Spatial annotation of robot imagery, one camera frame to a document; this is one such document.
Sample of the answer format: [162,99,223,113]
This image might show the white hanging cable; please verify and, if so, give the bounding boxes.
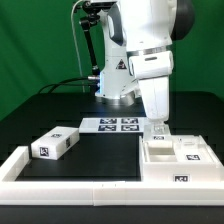
[70,0,86,93]

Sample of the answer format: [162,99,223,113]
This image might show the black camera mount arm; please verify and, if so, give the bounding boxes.
[79,0,118,77]

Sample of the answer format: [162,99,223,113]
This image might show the white U-shaped frame fence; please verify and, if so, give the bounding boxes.
[0,146,224,206]

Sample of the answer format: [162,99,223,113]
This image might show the white flat marker plate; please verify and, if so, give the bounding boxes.
[79,117,148,133]

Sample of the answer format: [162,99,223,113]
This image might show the black cables at base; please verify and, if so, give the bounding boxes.
[38,77,101,94]

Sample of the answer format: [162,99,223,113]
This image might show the white box with marker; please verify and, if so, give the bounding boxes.
[31,126,80,160]

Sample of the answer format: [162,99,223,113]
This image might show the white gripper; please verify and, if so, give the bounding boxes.
[138,76,169,122]

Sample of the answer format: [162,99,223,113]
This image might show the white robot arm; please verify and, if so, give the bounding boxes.
[91,0,194,123]

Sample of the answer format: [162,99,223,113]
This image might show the white cabinet body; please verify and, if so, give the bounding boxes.
[139,138,224,183]

